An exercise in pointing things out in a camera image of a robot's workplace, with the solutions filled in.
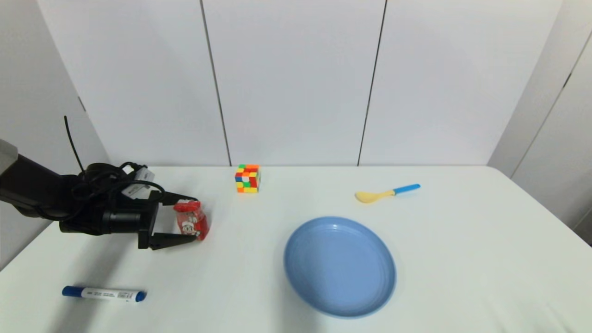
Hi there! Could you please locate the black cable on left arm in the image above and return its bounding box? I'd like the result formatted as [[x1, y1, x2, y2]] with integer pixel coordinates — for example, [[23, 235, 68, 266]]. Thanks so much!
[[64, 116, 166, 219]]

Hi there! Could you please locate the red milk carton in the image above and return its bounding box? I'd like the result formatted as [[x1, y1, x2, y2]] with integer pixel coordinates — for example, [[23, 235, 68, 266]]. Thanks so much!
[[173, 200, 210, 241]]

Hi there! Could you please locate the white marker with blue cap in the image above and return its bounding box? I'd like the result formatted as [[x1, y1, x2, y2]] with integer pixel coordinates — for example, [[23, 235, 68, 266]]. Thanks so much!
[[62, 285, 148, 303]]

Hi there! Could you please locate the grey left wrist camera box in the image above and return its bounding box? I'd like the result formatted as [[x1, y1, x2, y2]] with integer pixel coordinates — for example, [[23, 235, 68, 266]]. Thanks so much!
[[121, 166, 155, 200]]

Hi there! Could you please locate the blue plastic plate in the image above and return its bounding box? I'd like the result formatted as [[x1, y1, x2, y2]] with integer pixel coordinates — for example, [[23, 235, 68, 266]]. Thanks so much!
[[284, 216, 397, 319]]

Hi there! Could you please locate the yellow spoon with blue handle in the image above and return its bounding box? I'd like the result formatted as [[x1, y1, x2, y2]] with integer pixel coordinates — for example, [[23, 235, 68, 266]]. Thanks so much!
[[355, 184, 421, 204]]

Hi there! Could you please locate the multicoloured puzzle cube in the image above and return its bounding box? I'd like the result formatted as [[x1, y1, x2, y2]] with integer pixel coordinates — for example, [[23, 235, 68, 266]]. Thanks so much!
[[234, 164, 261, 194]]

